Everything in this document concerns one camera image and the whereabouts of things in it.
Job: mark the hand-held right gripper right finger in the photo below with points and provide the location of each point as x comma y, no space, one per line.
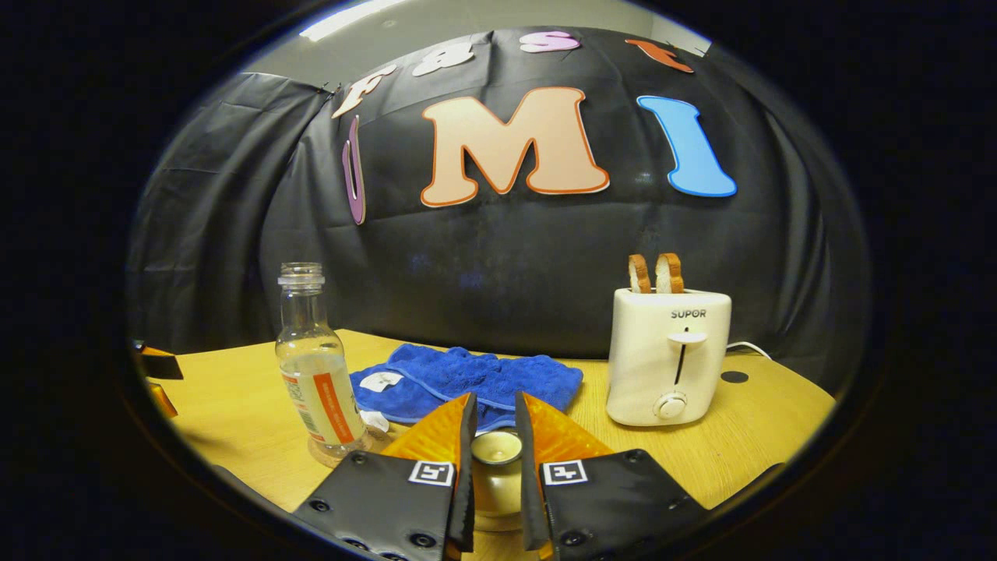
526,483

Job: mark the black backdrop cloth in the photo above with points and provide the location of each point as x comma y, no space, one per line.
483,265

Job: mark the toasted bread slice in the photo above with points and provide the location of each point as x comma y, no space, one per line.
639,274
670,273

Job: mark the blue towel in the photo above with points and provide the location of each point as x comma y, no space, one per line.
483,378

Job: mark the cream ceramic teacup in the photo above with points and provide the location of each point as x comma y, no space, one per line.
497,522

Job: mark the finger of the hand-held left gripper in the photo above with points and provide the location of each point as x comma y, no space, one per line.
163,399
162,366

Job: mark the round cork coaster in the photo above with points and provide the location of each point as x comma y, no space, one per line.
343,461

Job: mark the clear plastic water bottle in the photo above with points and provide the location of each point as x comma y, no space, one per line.
311,366

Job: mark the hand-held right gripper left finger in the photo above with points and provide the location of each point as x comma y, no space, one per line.
466,483

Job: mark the cream toaster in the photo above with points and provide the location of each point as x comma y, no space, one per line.
639,358

